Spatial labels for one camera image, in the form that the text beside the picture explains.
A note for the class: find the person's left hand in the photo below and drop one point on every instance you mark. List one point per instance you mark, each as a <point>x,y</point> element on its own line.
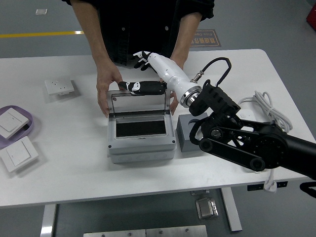
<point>174,103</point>

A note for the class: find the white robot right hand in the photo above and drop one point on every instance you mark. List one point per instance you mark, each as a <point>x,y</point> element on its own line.
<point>170,71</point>

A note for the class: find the grey junction box clear lid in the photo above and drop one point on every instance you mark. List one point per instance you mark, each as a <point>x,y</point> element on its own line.
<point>140,148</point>

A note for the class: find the metal bracket under table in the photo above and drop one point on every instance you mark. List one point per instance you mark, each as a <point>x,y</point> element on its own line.
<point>200,192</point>

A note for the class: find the purple tray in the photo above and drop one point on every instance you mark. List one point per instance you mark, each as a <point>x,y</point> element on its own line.
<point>29,124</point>

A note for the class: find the person's left forearm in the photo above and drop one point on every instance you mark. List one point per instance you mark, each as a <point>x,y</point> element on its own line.
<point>185,39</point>

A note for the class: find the person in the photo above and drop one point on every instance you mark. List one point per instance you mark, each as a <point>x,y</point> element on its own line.
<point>140,24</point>

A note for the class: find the person's right hand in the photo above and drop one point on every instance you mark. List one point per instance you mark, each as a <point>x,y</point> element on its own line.
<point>106,76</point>

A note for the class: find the metal floor box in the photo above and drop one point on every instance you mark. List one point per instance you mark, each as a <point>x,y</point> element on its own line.
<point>206,208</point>

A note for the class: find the yellow floor tape line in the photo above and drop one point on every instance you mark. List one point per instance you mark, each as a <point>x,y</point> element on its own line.
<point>37,34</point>

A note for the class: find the white power strip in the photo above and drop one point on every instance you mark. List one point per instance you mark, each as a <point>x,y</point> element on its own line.
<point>247,114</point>

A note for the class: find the person's right forearm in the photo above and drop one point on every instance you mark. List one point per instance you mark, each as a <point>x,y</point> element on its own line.
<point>91,37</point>

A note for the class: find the black table control panel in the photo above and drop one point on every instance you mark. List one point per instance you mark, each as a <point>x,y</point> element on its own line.
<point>256,186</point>

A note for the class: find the red object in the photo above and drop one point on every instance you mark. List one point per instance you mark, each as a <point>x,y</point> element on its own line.
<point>311,16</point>

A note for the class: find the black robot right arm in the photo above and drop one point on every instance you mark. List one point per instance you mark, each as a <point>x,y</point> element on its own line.
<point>266,145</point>

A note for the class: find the steel base plate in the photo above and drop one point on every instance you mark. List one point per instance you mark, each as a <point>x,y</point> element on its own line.
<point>176,231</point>
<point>114,233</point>

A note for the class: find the white wall socket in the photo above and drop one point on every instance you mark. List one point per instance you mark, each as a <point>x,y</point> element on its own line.
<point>59,86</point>

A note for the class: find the brown floor sign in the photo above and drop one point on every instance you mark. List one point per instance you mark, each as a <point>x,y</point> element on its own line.
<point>212,39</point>

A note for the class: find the small silver floor plate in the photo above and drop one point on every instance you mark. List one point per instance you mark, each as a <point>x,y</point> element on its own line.
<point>41,11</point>

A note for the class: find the grey cube with round hole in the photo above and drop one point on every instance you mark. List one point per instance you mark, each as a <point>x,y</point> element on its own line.
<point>182,134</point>

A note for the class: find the white wall switch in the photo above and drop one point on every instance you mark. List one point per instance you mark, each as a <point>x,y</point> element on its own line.
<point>18,154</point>
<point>12,122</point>

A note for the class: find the white table leg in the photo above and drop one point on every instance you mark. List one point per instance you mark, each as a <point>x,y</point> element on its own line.
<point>233,212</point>
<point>48,222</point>

